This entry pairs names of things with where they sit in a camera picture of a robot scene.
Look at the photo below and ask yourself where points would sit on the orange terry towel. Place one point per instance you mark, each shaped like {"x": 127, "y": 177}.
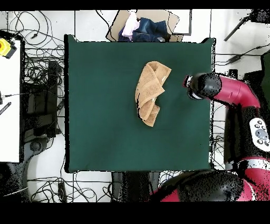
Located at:
{"x": 149, "y": 88}

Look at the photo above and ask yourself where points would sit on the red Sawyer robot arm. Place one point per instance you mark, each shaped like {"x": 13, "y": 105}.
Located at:
{"x": 236, "y": 90}

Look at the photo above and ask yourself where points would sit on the blue denim jeans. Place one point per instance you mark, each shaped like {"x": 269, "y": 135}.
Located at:
{"x": 151, "y": 29}

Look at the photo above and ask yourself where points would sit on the brown cardboard box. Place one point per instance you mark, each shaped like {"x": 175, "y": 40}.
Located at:
{"x": 157, "y": 14}

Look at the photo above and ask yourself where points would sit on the pink garment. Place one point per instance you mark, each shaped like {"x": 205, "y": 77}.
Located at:
{"x": 130, "y": 25}

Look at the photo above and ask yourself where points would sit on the black tripod leg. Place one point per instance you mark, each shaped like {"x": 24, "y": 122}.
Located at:
{"x": 261, "y": 15}

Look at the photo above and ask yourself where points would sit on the dark green table cloth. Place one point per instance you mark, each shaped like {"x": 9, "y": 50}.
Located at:
{"x": 101, "y": 137}

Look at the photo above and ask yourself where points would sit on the black equipment stand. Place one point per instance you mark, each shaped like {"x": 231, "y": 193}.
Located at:
{"x": 52, "y": 84}

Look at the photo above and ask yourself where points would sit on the grey round stand base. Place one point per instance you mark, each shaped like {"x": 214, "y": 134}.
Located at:
{"x": 35, "y": 145}

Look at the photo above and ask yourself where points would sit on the black power strip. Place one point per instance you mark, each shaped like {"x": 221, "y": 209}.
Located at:
{"x": 62, "y": 192}

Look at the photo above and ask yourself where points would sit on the white desk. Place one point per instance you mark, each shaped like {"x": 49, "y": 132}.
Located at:
{"x": 9, "y": 131}

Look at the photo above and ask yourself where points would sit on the yellow emergency stop button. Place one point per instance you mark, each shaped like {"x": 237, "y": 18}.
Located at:
{"x": 4, "y": 47}

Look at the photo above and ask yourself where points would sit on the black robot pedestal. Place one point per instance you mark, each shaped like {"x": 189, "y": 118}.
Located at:
{"x": 117, "y": 181}

